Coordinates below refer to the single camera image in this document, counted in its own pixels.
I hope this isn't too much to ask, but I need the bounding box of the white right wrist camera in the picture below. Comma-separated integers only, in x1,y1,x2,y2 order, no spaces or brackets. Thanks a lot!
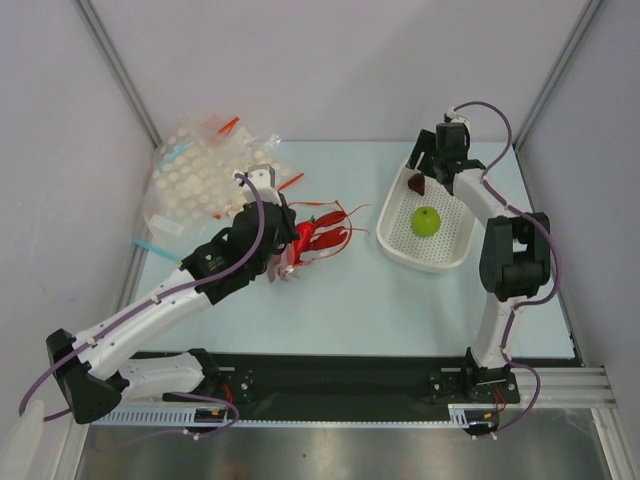
443,108,471,131

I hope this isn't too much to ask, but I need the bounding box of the dark red toy fruit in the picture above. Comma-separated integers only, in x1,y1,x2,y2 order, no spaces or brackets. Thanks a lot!
407,174,426,196

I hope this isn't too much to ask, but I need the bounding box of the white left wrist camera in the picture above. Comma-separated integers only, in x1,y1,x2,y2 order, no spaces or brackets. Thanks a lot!
233,164,282,205

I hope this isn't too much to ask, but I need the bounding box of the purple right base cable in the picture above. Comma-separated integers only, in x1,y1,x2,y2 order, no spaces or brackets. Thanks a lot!
472,364,544,440

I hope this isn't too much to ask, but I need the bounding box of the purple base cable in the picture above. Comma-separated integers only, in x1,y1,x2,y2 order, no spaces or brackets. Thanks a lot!
472,364,544,440
94,392,240,451

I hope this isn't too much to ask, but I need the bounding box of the clear bag with orange zipper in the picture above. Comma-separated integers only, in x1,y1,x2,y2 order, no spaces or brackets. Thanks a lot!
267,172,374,284

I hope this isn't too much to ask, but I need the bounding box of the white slotted cable duct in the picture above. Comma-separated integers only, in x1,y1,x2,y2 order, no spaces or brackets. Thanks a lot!
93,405,498,429

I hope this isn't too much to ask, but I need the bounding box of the red toy lobster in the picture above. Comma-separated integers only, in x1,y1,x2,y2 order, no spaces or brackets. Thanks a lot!
267,199,374,284

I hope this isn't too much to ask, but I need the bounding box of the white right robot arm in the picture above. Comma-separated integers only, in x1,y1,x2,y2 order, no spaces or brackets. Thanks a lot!
406,122,551,401

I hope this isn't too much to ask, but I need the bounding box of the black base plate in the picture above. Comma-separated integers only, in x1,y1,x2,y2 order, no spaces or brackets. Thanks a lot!
162,352,521,422

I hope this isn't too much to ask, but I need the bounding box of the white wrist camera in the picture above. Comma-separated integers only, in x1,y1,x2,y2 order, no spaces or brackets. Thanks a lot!
233,164,282,205
443,108,471,131

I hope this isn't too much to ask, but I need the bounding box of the green toy apple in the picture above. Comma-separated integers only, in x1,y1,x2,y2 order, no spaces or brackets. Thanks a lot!
410,206,441,238

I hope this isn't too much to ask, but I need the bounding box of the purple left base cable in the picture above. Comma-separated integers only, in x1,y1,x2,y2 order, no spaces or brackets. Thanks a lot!
94,392,240,451

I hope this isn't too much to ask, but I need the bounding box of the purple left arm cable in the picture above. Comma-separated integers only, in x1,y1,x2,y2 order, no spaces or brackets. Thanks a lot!
19,173,266,421

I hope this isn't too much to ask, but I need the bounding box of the white perforated plastic basket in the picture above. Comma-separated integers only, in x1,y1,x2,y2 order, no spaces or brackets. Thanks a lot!
376,162,477,273

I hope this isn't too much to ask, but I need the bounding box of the pile of clear zip bags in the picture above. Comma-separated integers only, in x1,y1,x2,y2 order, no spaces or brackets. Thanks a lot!
133,114,299,263

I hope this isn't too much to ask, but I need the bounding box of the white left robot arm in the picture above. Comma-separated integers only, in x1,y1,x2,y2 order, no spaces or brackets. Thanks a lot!
46,199,297,424

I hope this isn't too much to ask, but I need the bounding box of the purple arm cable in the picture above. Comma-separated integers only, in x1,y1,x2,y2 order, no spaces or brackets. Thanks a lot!
19,173,266,421
449,101,561,361

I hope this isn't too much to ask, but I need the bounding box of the red toy chili pepper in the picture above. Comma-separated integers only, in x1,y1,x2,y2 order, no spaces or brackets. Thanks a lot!
293,216,316,266

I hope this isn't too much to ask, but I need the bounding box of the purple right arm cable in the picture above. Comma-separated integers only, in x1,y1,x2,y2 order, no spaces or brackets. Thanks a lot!
449,101,561,361

